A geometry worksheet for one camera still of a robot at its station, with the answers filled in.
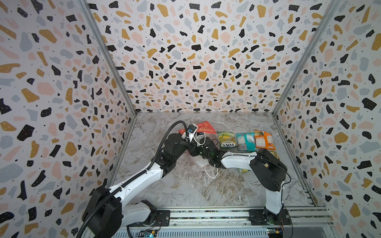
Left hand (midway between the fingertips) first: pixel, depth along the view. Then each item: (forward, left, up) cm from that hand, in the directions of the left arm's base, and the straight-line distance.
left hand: (196, 131), depth 77 cm
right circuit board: (-41, -38, -27) cm, 62 cm away
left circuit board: (-41, +24, -26) cm, 54 cm away
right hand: (+2, +4, -14) cm, 15 cm away
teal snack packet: (+8, -33, -23) cm, 41 cm away
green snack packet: (+11, -21, -24) cm, 34 cm away
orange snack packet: (+11, -47, -24) cm, 54 cm away
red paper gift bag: (+1, -4, 0) cm, 5 cm away
